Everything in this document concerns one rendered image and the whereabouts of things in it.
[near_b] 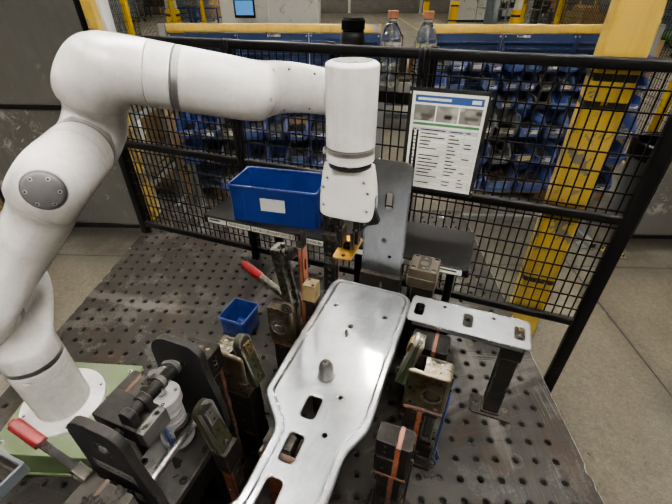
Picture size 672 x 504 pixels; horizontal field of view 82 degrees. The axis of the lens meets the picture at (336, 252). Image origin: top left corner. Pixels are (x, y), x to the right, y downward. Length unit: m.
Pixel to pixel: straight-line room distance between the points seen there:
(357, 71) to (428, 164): 0.68
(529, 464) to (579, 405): 1.18
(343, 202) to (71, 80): 0.43
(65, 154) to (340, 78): 0.40
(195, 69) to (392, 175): 0.54
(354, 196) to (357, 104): 0.16
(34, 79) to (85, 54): 2.58
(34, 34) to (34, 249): 2.38
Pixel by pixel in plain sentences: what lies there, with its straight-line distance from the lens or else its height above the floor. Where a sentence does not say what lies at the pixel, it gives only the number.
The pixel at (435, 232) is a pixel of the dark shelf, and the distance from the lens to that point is 1.28.
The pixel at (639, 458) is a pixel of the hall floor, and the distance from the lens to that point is 2.30.
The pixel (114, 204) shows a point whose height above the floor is 0.34.
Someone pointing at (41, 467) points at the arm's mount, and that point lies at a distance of 1.26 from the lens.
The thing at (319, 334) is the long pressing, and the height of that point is 1.00.
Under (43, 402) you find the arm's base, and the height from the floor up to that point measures 0.89.
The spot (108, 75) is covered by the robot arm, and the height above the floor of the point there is 1.58.
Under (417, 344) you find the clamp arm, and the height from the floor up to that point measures 1.11.
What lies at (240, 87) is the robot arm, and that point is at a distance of 0.60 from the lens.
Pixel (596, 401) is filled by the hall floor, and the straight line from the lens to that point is 2.40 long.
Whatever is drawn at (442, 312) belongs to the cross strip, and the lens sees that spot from 1.02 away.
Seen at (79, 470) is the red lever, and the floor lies 1.09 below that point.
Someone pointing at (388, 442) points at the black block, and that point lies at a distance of 0.79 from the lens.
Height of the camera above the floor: 1.68
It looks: 34 degrees down
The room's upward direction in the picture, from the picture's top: straight up
